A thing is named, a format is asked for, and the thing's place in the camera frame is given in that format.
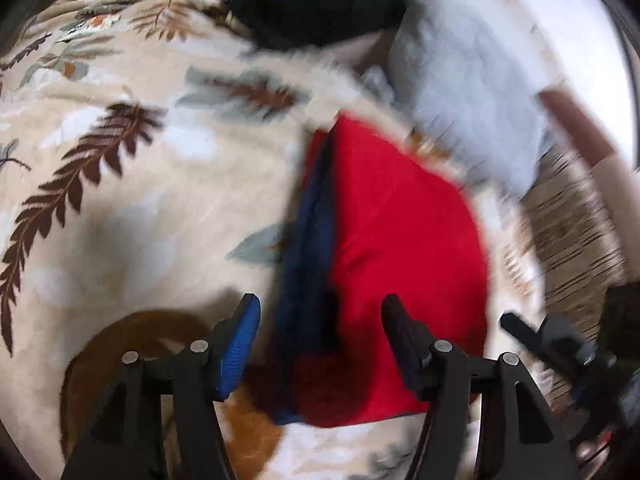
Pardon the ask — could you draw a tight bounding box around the red and blue sweater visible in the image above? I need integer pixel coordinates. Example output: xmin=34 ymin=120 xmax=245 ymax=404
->
xmin=270 ymin=113 xmax=488 ymax=428

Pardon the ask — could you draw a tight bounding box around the striped floral folded quilt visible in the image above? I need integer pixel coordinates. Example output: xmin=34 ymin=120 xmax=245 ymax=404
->
xmin=499 ymin=148 xmax=625 ymax=326

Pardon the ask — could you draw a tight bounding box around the brown pink cushion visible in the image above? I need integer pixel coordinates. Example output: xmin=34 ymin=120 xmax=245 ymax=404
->
xmin=538 ymin=89 xmax=639 ymax=281

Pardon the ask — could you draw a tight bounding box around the leaf pattern bed blanket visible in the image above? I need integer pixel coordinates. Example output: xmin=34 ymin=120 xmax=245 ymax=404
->
xmin=0 ymin=0 xmax=547 ymax=480

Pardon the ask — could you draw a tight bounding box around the grey quilted pillow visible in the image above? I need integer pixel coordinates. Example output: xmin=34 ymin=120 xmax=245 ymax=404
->
xmin=361 ymin=0 xmax=549 ymax=198

